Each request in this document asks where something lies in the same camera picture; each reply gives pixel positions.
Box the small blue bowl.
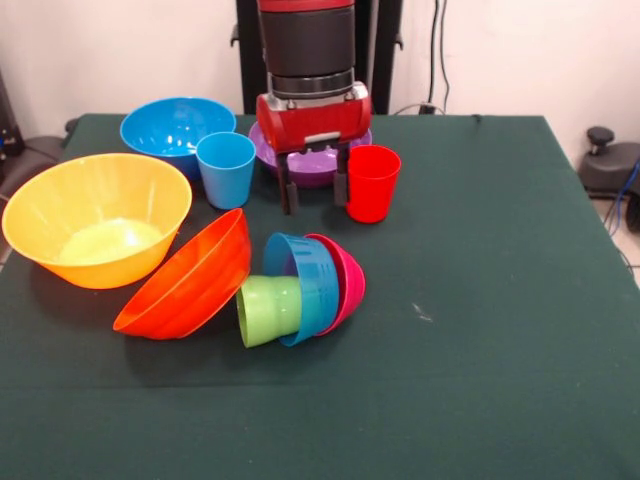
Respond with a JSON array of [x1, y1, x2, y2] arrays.
[[263, 232, 340, 348]]

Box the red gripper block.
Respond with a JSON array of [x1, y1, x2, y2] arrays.
[[255, 83, 374, 216]]

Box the black hanging cable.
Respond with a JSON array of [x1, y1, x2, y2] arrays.
[[427, 0, 452, 115]]

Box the dark green tablecloth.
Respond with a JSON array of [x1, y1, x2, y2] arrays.
[[0, 113, 640, 480]]

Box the orange bowl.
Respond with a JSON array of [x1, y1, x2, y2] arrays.
[[112, 207, 252, 341]]

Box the green cup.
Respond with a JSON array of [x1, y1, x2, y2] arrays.
[[235, 274, 304, 350]]

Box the red cup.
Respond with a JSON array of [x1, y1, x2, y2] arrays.
[[344, 144, 402, 225]]

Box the blue cup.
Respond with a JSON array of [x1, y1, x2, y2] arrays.
[[195, 131, 257, 210]]

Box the black equipment rack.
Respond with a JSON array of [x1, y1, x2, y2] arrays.
[[0, 69, 24, 166]]

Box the pink bowl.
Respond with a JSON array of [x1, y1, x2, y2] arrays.
[[304, 233, 367, 337]]

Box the purple bowl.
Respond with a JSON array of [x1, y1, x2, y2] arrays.
[[248, 119, 374, 190]]

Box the large blue bowl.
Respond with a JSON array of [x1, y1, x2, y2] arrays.
[[119, 96, 238, 182]]

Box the large yellow bowl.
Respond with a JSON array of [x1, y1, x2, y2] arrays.
[[1, 152, 194, 291]]

